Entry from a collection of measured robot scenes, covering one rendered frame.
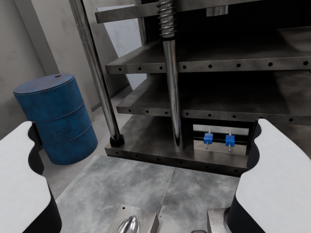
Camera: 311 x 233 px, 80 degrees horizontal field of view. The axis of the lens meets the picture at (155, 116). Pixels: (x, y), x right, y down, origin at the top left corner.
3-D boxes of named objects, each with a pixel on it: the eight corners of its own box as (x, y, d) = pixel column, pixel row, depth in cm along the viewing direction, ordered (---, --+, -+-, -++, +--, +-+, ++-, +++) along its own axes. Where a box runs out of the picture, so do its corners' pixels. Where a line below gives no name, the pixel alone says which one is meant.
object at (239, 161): (368, 196, 78) (374, 187, 75) (106, 154, 124) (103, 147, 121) (307, 104, 144) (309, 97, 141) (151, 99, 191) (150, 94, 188)
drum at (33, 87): (78, 131, 299) (53, 70, 250) (108, 140, 266) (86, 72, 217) (39, 157, 252) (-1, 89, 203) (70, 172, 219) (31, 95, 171)
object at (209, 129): (245, 156, 99) (249, 128, 90) (194, 149, 108) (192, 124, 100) (242, 110, 138) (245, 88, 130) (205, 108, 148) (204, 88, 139)
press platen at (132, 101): (349, 128, 76) (354, 118, 74) (117, 113, 116) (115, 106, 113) (299, 71, 135) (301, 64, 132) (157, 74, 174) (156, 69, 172)
